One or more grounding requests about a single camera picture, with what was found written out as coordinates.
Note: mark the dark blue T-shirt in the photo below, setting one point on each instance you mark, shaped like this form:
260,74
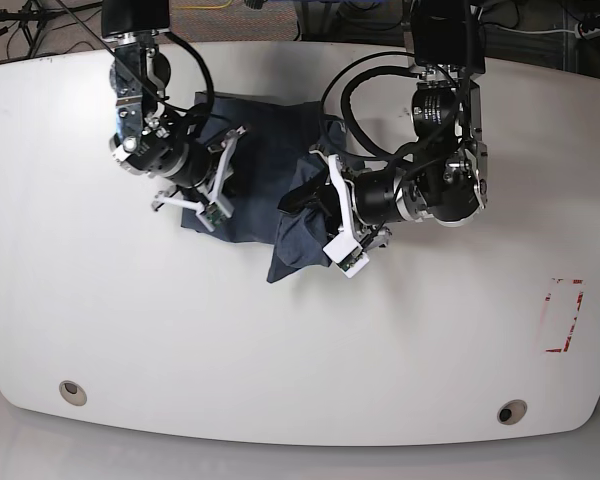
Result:
271,160

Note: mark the left table cable grommet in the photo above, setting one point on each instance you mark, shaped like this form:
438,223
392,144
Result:
73,393

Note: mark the white power strip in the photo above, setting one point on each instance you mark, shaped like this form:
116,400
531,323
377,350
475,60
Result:
589,27

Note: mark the right table cable grommet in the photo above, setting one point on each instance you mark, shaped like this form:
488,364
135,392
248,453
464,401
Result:
512,412

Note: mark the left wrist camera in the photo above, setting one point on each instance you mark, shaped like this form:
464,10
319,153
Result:
353,263

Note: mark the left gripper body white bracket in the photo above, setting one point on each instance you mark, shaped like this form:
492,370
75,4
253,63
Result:
367,205

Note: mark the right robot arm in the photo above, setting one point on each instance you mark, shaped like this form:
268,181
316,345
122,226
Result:
154,137

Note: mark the red tape rectangle marking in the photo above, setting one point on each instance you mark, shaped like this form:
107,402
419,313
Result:
560,312

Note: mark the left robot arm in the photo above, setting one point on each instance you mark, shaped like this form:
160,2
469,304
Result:
443,171

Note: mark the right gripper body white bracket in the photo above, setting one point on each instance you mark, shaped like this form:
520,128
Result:
198,171

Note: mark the table cable grommet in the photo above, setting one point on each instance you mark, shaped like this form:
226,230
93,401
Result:
73,393
512,412

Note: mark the black tripod stand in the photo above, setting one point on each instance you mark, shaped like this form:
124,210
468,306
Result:
31,20

